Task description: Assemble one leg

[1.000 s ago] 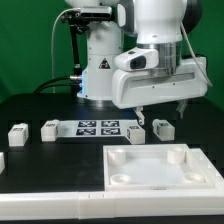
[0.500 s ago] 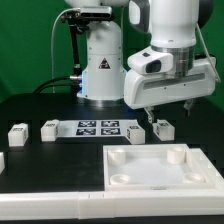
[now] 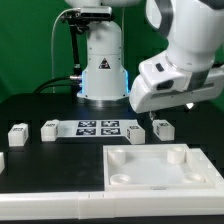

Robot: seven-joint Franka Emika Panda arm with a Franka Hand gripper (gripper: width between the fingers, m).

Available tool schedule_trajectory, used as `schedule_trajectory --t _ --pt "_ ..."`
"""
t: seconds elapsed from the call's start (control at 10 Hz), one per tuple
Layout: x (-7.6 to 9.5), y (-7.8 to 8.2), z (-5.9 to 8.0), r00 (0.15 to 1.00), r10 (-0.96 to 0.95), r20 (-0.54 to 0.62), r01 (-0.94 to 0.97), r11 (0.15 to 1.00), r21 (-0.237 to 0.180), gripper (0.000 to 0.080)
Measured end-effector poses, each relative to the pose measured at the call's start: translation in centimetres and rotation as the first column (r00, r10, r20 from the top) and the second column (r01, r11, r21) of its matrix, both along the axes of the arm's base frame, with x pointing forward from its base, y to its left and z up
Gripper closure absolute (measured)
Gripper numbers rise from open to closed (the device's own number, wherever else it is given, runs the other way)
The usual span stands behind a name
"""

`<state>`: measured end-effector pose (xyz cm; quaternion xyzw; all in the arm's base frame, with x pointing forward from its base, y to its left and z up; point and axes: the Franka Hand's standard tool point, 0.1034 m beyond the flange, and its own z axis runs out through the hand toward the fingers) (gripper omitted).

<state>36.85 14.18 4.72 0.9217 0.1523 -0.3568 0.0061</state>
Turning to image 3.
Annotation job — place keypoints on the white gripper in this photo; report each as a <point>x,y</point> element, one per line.
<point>142,99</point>

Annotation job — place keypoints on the white square tabletop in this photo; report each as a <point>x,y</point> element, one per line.
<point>158,167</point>

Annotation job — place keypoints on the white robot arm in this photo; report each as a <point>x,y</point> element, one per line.
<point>189,31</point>

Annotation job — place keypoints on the fiducial marker sheet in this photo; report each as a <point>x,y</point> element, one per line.
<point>94,128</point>

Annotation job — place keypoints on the white part at left edge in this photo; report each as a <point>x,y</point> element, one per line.
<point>2,162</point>

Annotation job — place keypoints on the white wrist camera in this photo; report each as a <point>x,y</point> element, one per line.
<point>161,75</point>

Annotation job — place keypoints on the black camera stand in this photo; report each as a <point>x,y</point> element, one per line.
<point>77,26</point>

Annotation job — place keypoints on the grey camera on stand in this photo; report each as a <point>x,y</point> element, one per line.
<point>96,13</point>

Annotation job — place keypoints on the white fence rail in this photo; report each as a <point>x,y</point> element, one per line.
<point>111,204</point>

